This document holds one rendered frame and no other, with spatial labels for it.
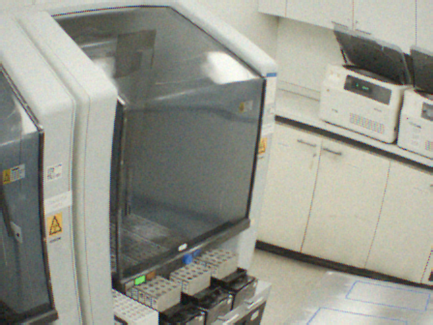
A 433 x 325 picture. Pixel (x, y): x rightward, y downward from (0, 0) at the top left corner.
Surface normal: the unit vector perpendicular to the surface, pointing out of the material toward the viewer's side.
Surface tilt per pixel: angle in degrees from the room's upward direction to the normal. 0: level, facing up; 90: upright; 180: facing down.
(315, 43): 90
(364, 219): 90
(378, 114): 90
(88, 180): 90
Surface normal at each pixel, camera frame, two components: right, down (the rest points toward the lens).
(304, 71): -0.52, 0.20
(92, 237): 0.84, 0.25
